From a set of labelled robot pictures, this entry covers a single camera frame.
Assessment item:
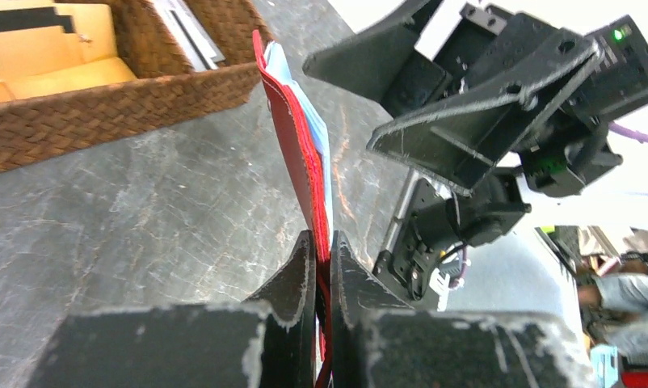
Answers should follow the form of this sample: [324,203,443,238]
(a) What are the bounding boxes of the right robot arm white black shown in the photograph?
[303,1,648,308]

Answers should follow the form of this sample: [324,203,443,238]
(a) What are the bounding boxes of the red card holder wallet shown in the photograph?
[252,29,333,387]

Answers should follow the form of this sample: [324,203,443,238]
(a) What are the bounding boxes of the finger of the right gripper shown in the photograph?
[302,0,441,103]
[367,40,603,195]

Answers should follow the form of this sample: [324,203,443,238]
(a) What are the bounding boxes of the woven brown basket organizer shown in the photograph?
[0,1,271,172]

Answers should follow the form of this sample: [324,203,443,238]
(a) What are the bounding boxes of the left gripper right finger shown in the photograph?
[330,231,595,387]

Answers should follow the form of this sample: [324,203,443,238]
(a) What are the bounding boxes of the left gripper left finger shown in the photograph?
[28,230,316,387]

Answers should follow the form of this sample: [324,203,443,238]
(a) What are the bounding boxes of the person in grey clothes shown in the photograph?
[576,252,648,357]

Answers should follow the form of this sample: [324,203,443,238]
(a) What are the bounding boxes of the beige cards in basket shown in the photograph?
[0,1,136,103]

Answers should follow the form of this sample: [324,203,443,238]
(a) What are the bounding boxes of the grey cards in basket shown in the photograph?
[152,0,225,72]

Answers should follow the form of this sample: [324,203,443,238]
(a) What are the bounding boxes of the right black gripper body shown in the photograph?
[380,2,648,124]

